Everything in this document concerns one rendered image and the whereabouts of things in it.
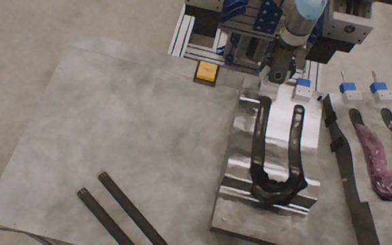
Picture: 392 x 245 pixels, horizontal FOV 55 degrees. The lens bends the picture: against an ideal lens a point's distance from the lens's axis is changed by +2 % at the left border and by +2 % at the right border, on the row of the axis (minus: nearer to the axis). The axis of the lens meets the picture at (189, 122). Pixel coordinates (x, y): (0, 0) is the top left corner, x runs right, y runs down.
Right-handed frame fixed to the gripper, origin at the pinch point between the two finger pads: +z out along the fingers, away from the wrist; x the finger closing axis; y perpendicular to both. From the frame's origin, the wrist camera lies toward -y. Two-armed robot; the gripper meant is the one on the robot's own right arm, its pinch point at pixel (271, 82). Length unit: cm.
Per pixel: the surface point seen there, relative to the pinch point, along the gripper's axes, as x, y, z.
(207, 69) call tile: 20.7, 4.1, 7.6
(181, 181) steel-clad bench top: 19.7, -35.8, 11.4
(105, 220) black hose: 37, -53, 6
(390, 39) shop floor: -88, 122, 91
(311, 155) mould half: -15.9, -20.7, 2.3
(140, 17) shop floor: 74, 90, 91
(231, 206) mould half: 3.9, -41.1, 5.5
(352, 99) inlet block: -27.3, 3.4, 3.3
